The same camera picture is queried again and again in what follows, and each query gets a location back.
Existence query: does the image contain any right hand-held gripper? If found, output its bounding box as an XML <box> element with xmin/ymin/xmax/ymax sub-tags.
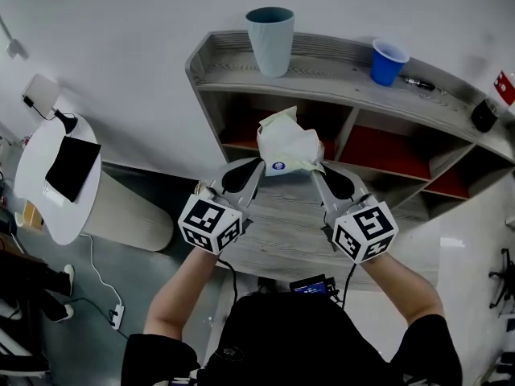
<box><xmin>311</xmin><ymin>163</ymin><xmax>399</xmax><ymax>265</ymax></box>

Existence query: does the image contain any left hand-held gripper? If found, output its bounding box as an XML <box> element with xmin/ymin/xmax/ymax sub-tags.
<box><xmin>177</xmin><ymin>158</ymin><xmax>267</xmax><ymax>256</ymax></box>

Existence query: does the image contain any white plastic tissues pack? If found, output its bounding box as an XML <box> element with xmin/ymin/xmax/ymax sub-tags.
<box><xmin>256</xmin><ymin>105</ymin><xmax>326</xmax><ymax>177</ymax></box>

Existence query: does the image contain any grey wooden shelf unit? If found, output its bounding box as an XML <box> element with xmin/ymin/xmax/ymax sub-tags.
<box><xmin>184</xmin><ymin>30</ymin><xmax>515</xmax><ymax>223</ymax></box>

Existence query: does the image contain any person's left forearm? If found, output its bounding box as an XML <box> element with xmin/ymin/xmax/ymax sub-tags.
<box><xmin>143</xmin><ymin>249</ymin><xmax>220</xmax><ymax>341</ymax></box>

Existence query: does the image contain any person's right forearm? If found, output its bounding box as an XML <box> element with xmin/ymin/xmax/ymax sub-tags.
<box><xmin>360</xmin><ymin>251</ymin><xmax>443</xmax><ymax>329</ymax></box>

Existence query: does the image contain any grey desk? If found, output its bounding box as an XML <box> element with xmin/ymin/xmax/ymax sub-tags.
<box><xmin>208</xmin><ymin>175</ymin><xmax>443</xmax><ymax>293</ymax></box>

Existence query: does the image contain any black device with blue screen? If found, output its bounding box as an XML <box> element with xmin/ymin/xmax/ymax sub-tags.
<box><xmin>289</xmin><ymin>274</ymin><xmax>337</xmax><ymax>297</ymax></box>

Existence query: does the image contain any black pen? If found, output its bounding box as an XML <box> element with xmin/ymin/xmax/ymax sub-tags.
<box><xmin>402</xmin><ymin>75</ymin><xmax>436</xmax><ymax>92</ymax></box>

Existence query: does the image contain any blue plastic cup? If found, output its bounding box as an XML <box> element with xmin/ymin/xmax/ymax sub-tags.
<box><xmin>369</xmin><ymin>38</ymin><xmax>410</xmax><ymax>87</ymax></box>

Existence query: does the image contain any pale blue ribbed cup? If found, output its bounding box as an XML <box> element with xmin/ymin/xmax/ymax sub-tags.
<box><xmin>245</xmin><ymin>6</ymin><xmax>295</xmax><ymax>78</ymax></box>

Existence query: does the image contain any person's black shirt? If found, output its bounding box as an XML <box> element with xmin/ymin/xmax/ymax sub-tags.
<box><xmin>120</xmin><ymin>291</ymin><xmax>464</xmax><ymax>386</ymax></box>

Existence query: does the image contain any cola bottle with red label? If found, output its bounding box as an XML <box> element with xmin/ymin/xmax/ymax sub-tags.
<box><xmin>470</xmin><ymin>69</ymin><xmax>515</xmax><ymax>133</ymax></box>

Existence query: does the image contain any black cloth pad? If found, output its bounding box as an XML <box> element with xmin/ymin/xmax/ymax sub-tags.
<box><xmin>44</xmin><ymin>136</ymin><xmax>102</xmax><ymax>203</ymax></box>

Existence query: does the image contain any white power strip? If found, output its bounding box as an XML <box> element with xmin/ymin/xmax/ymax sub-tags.
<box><xmin>110</xmin><ymin>303</ymin><xmax>125</xmax><ymax>331</ymax></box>

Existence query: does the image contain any black office chair base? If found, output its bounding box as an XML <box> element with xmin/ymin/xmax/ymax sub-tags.
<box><xmin>488</xmin><ymin>247</ymin><xmax>515</xmax><ymax>309</ymax></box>

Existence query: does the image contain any brown wooden box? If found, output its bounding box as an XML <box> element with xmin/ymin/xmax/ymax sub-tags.
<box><xmin>22</xmin><ymin>199</ymin><xmax>43</xmax><ymax>228</ymax></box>

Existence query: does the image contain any white shade table lamp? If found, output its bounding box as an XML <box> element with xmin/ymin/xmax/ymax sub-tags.
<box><xmin>22</xmin><ymin>73</ymin><xmax>79</xmax><ymax>135</ymax></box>

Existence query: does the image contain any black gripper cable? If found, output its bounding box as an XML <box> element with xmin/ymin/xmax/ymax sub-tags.
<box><xmin>216</xmin><ymin>258</ymin><xmax>239</xmax><ymax>309</ymax></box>
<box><xmin>341</xmin><ymin>263</ymin><xmax>358</xmax><ymax>309</ymax></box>

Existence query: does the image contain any white round pedestal table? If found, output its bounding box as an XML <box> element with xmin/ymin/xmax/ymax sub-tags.
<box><xmin>14</xmin><ymin>113</ymin><xmax>175</xmax><ymax>253</ymax></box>

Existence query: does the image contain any white power cable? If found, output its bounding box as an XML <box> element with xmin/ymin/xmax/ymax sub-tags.
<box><xmin>80</xmin><ymin>233</ymin><xmax>122</xmax><ymax>309</ymax></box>

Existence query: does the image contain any black floor cable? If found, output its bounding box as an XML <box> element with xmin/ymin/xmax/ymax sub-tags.
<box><xmin>74</xmin><ymin>298</ymin><xmax>130</xmax><ymax>339</ymax></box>

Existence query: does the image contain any white wall socket box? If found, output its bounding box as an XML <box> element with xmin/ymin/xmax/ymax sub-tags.
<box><xmin>6</xmin><ymin>38</ymin><xmax>27</xmax><ymax>60</ymax></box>

